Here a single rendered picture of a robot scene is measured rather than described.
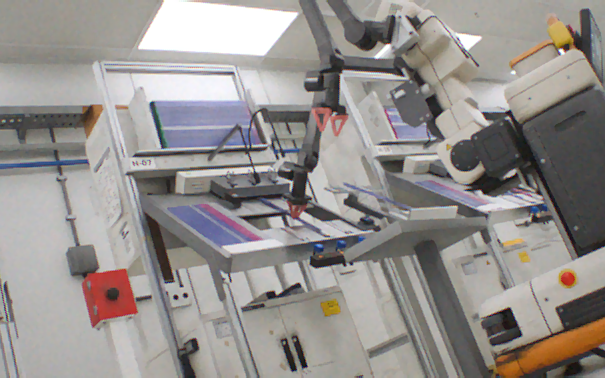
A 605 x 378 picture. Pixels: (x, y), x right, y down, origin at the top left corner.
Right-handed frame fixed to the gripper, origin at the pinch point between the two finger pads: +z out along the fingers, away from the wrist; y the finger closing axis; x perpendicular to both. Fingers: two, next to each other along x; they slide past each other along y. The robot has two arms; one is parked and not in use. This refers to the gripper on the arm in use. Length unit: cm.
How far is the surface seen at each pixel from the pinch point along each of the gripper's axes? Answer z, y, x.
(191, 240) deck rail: 2.7, 48.8, 2.7
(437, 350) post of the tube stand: 44, -40, 54
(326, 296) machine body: 31.8, -11.2, 13.6
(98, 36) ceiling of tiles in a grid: -44, -6, -254
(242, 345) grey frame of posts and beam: 21, 52, 46
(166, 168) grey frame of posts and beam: -9, 35, -49
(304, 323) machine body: 38.0, 4.3, 19.8
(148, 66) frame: -47, 27, -91
